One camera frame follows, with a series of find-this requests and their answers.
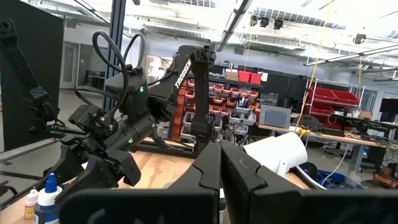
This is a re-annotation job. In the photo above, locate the white lamp cable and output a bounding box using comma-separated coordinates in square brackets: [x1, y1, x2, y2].
[295, 166, 327, 190]

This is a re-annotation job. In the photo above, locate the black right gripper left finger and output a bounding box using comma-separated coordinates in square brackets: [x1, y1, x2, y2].
[58, 142, 222, 224]

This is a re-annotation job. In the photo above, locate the shelf rack with parts bins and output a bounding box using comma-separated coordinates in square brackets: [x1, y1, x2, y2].
[169, 63, 265, 144]

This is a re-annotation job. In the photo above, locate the blue storage bin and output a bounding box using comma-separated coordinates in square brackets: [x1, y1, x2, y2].
[313, 169, 364, 190]

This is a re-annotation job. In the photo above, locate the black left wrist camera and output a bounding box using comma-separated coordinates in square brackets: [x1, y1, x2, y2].
[67, 104, 119, 139]

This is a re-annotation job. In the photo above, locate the black monitor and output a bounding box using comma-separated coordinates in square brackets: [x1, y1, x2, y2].
[378, 98, 398, 124]

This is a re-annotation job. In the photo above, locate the cardboard box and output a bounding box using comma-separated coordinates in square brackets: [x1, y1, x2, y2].
[224, 70, 239, 82]

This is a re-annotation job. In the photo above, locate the small orange-red dropper bottle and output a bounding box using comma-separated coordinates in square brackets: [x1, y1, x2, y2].
[24, 189, 39, 220]

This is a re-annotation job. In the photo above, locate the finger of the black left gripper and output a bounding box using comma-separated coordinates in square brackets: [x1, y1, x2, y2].
[55, 151, 142, 205]
[43, 146, 86, 189]

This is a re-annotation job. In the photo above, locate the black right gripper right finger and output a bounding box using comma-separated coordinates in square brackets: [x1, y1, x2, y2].
[221, 140, 398, 224]

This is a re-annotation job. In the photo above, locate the yellow hanging cable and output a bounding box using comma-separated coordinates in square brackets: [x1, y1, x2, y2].
[294, 0, 333, 133]

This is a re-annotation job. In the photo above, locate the black partition panel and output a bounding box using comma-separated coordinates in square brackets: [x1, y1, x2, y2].
[0, 0, 65, 152]

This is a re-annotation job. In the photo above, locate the black aluminium frame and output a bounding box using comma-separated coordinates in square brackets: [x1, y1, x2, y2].
[0, 0, 206, 212]

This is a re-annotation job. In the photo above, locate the orange shop vacuum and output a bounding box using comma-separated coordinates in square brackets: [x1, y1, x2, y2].
[360, 161, 398, 190]

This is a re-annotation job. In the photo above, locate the wooden workbench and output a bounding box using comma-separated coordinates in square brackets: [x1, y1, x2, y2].
[254, 121, 398, 175]

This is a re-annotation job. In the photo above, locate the large blue-capped food colouring bottle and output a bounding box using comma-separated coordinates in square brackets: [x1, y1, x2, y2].
[33, 173, 63, 224]

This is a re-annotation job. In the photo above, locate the black articulated stand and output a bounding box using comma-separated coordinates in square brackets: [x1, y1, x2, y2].
[0, 17, 62, 128]

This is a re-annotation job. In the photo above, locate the wire rack with red bins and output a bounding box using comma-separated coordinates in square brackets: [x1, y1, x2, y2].
[306, 79, 366, 131]

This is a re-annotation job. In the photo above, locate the grey electronics enclosure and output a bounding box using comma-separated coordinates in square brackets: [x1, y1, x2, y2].
[259, 104, 292, 129]

